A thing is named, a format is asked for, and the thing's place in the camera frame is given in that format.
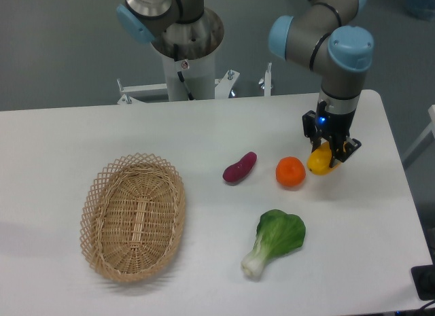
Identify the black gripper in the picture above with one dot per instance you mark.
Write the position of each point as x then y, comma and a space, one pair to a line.
333, 119

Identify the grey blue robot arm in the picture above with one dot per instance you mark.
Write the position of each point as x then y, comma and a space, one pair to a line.
322, 40

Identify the orange fruit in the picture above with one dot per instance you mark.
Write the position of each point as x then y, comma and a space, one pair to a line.
290, 172

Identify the purple sweet potato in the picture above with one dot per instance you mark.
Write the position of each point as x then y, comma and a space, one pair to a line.
241, 169

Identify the green bok choy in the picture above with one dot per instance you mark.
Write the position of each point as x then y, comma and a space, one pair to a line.
277, 234

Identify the black device at table edge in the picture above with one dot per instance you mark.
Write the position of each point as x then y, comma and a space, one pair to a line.
423, 278

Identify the woven wicker basket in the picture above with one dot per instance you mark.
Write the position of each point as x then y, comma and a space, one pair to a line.
133, 218

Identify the white frame at right edge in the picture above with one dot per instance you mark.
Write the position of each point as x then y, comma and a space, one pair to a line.
421, 143

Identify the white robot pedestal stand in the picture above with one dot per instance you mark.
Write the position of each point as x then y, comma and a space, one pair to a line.
188, 53

